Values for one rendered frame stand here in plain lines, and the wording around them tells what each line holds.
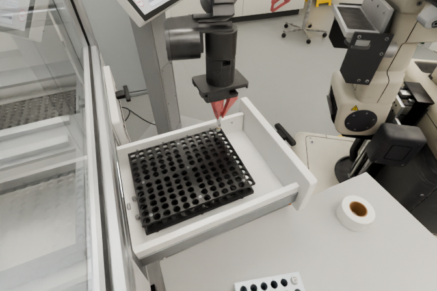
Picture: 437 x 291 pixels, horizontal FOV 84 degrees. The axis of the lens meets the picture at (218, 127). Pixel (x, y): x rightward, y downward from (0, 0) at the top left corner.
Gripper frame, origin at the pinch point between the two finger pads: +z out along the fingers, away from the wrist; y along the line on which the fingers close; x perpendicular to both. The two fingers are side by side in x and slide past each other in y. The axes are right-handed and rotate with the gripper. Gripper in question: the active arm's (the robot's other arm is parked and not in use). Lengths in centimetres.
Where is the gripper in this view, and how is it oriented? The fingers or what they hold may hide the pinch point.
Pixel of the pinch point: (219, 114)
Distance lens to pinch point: 55.2
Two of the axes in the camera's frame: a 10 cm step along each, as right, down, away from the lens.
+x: -3.9, -6.3, 6.8
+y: 9.2, -2.5, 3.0
